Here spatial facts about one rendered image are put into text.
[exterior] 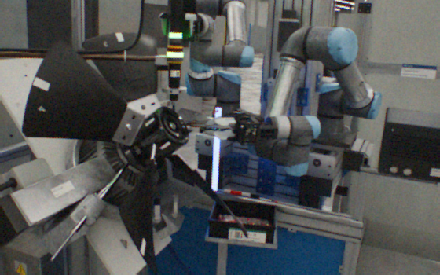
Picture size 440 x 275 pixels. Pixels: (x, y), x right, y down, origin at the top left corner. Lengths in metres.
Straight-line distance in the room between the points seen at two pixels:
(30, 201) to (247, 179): 1.23
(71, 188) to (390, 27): 2.26
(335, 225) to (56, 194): 0.94
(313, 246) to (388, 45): 1.61
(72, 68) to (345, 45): 0.83
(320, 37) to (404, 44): 1.47
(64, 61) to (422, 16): 2.27
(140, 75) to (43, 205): 0.46
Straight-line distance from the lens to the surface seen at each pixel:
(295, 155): 1.29
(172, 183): 1.20
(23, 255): 1.29
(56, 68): 0.92
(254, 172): 1.90
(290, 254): 1.58
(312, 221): 1.48
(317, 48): 1.36
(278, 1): 1.98
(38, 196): 0.90
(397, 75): 2.79
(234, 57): 1.36
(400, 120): 1.31
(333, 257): 1.55
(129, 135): 1.03
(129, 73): 1.15
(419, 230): 3.07
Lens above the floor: 1.48
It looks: 13 degrees down
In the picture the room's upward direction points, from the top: 3 degrees clockwise
